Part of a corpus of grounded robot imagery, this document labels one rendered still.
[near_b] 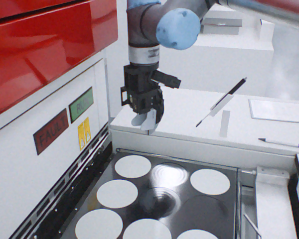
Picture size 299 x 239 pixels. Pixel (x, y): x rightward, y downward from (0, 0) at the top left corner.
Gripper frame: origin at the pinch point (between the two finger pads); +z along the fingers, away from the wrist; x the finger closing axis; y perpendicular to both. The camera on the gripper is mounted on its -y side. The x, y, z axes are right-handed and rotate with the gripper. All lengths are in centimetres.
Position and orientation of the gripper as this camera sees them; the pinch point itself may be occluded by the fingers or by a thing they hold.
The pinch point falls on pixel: (150, 130)
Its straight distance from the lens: 82.4
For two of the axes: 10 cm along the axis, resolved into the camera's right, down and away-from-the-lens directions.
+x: 6.9, 3.4, -6.4
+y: -7.3, 3.3, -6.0
